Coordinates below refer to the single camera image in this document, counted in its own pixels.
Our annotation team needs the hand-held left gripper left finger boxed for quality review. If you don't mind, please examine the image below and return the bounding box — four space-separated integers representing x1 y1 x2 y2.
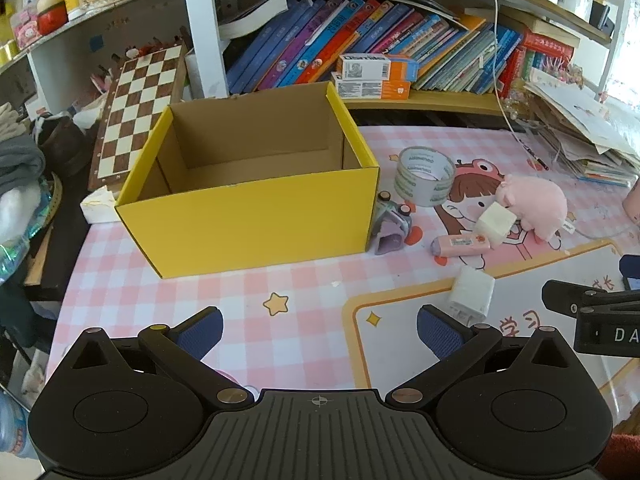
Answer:
65 306 256 411

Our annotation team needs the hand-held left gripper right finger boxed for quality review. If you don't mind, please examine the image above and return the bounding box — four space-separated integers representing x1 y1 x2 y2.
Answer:
385 304 578 411

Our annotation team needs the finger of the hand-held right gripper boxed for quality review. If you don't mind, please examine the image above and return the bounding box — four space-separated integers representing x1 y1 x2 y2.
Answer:
541 280 640 316
619 255 640 291

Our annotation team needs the pink eraser stick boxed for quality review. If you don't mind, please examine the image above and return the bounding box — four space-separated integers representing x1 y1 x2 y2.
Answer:
431 232 493 258

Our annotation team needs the pink plush pig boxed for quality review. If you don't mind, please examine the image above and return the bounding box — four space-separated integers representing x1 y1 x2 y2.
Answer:
492 172 576 243

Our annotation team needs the white foam cube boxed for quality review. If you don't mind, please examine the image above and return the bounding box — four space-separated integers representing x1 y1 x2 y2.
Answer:
474 202 517 249

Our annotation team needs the yellow cardboard box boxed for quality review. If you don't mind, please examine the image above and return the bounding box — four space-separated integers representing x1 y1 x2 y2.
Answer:
114 81 381 280

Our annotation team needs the clear tape roll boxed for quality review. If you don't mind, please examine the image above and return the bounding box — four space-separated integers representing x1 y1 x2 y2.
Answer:
393 146 457 208

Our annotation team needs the white charger plug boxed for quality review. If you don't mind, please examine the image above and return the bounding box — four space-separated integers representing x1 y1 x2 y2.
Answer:
446 265 496 325

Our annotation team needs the pink checked desk mat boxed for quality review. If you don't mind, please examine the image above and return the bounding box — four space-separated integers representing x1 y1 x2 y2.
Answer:
45 124 640 441

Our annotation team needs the person's red clothing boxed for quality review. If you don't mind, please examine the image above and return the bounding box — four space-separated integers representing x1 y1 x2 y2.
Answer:
597 432 640 480

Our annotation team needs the black patterned pencil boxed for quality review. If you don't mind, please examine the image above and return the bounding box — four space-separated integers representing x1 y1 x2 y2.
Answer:
515 135 550 171

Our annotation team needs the pile of papers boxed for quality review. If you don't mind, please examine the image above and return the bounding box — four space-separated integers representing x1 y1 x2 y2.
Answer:
522 67 640 188

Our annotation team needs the iridescent plastic bag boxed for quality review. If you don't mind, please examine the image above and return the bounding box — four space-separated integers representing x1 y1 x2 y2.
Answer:
0 175 58 286

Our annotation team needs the clear plastic bottle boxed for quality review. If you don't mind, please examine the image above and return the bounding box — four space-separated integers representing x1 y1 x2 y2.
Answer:
0 390 32 461

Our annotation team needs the colourful spiky bead ornament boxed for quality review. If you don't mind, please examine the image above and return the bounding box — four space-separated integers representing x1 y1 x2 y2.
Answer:
540 55 586 86

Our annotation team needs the wooden chessboard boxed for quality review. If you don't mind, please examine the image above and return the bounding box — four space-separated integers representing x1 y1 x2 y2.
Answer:
87 40 188 192

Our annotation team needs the brown leather bag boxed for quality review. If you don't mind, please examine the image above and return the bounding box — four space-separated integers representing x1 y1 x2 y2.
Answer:
39 116 91 177

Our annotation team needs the white plastic bag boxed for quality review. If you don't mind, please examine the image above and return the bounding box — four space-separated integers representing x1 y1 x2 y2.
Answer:
72 105 106 131

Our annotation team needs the grey folded cloth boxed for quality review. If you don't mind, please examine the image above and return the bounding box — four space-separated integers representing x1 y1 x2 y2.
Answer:
0 135 47 196

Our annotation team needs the orange blue white box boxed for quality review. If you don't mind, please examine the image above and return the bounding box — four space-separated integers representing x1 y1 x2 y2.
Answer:
336 52 420 82

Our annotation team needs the beige folded cloth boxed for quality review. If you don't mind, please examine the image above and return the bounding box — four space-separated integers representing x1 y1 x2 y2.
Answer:
0 101 26 141

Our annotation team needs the row of small folded figures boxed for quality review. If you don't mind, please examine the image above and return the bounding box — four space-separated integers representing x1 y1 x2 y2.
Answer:
125 35 183 58

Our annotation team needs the white and wooden bookshelf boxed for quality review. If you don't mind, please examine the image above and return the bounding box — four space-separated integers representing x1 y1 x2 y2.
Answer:
0 0 640 121

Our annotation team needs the row of colourful books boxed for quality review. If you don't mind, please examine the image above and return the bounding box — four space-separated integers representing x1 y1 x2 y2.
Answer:
225 0 576 96

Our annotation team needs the thick grey paperback book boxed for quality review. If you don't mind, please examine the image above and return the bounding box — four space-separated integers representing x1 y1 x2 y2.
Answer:
218 0 290 40

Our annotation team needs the red round jar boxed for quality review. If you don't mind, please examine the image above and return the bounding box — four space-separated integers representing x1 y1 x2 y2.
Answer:
36 0 69 37

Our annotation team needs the pink cartoon box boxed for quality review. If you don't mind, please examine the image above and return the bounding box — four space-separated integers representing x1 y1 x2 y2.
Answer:
12 12 42 51

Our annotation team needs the white bead string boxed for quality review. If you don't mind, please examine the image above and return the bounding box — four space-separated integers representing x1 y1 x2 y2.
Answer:
500 87 531 123

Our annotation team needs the white cable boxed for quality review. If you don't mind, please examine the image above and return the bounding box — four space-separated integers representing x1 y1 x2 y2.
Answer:
484 0 638 241

